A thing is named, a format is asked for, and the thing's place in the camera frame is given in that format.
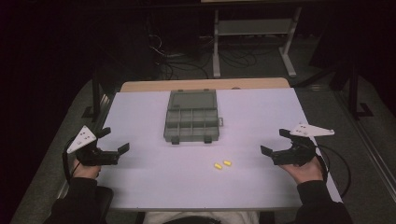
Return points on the black metal stand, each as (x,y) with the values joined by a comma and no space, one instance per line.
(353,93)
(96,99)

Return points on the grey plastic organizer box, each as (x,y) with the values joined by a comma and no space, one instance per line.
(191,124)

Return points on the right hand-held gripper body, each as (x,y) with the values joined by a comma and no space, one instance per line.
(295,155)

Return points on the tan wooden board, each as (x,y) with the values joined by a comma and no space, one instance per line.
(202,84)

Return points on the yellow earplug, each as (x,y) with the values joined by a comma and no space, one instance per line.
(218,166)
(227,163)

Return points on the person's right hand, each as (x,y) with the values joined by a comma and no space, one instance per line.
(306,172)

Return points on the aluminium floor rail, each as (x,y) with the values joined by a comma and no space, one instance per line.
(370,149)

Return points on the person's left hand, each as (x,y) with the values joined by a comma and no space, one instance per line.
(85,172)

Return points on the white metal table frame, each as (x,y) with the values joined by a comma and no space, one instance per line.
(253,27)

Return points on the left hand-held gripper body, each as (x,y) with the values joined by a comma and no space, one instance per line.
(93,157)

